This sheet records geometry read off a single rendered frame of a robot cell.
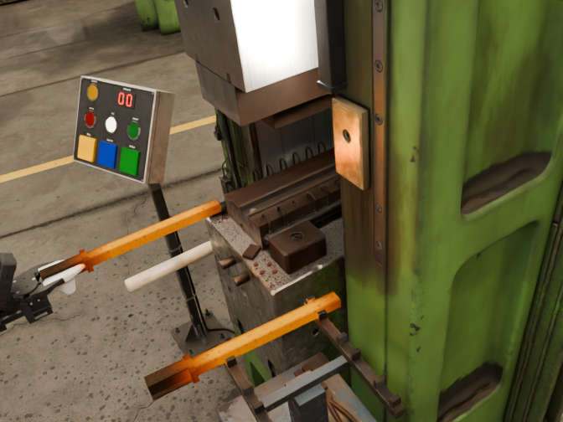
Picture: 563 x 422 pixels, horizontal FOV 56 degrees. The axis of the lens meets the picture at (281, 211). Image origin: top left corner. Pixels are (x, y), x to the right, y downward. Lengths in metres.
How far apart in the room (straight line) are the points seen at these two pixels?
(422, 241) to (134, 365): 1.65
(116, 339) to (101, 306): 0.25
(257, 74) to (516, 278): 0.84
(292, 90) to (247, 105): 0.11
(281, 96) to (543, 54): 0.53
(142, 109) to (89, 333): 1.30
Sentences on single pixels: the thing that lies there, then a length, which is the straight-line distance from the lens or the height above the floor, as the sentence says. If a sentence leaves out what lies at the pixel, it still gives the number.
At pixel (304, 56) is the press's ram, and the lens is 1.13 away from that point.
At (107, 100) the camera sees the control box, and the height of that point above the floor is 1.15.
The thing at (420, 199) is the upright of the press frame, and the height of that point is 1.23.
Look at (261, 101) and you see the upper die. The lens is 1.17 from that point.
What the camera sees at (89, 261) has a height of 1.07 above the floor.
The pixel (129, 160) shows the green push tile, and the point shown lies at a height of 1.01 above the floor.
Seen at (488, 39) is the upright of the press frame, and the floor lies 1.45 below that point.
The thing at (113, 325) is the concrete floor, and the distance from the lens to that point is 2.63.
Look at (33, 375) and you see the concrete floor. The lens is 2.60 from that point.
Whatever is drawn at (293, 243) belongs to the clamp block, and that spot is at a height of 0.98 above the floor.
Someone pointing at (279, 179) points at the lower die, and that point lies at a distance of 1.48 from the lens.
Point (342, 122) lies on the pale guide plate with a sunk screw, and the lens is 1.04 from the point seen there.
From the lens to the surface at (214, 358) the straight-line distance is 1.08.
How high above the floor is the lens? 1.80
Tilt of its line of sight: 37 degrees down
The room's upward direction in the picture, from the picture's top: 8 degrees counter-clockwise
